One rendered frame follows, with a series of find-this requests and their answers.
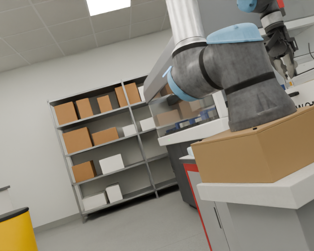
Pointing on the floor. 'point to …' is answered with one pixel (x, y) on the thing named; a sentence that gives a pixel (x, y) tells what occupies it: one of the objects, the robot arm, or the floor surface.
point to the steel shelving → (109, 141)
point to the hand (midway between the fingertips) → (287, 76)
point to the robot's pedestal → (275, 210)
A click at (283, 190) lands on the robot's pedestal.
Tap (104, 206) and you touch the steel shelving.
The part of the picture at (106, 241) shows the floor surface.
